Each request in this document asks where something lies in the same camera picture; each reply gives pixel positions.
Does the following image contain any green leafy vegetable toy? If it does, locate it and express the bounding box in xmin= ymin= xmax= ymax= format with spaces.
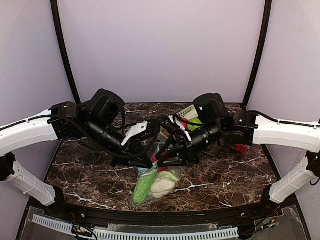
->
xmin=133 ymin=171 xmax=157 ymax=205

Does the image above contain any round red fruit toy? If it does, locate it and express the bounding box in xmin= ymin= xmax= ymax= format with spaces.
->
xmin=180 ymin=118 xmax=189 ymax=128

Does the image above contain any white green cabbage toy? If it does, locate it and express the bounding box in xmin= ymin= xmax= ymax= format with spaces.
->
xmin=148 ymin=169 xmax=180 ymax=199

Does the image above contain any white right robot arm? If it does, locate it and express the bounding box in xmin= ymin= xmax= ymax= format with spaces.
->
xmin=155 ymin=93 xmax=320 ymax=205

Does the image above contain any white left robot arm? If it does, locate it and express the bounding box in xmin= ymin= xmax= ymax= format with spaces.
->
xmin=0 ymin=89 xmax=153 ymax=207

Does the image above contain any pale green perforated basket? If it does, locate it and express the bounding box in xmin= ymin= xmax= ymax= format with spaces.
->
xmin=157 ymin=104 xmax=201 ymax=142

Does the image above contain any white radish with leaves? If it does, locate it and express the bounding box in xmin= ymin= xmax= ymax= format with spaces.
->
xmin=184 ymin=111 xmax=198 ymax=120

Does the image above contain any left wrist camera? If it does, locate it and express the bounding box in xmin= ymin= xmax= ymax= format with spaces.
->
xmin=121 ymin=119 xmax=160 ymax=147

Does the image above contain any light blue cable duct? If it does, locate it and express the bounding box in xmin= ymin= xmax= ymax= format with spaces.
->
xmin=31 ymin=214 xmax=240 ymax=240

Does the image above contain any black table edge rail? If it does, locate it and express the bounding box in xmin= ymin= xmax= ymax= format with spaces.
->
xmin=45 ymin=200 xmax=283 ymax=231

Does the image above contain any black left frame post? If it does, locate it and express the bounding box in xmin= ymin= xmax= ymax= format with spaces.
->
xmin=50 ymin=0 xmax=81 ymax=104

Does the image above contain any black frame post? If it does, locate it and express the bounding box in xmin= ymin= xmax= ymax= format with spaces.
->
xmin=242 ymin=0 xmax=273 ymax=109
xmin=50 ymin=0 xmax=81 ymax=104

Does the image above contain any black right frame post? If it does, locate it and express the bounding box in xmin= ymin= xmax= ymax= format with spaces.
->
xmin=242 ymin=0 xmax=273 ymax=109

